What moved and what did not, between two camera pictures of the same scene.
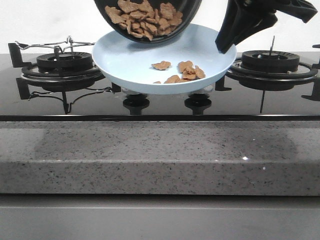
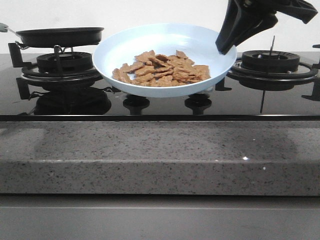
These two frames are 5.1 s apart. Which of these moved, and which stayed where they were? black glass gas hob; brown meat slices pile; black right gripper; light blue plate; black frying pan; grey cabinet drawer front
Moved: black frying pan; brown meat slices pile
Stayed: black glass gas hob; light blue plate; grey cabinet drawer front; black right gripper
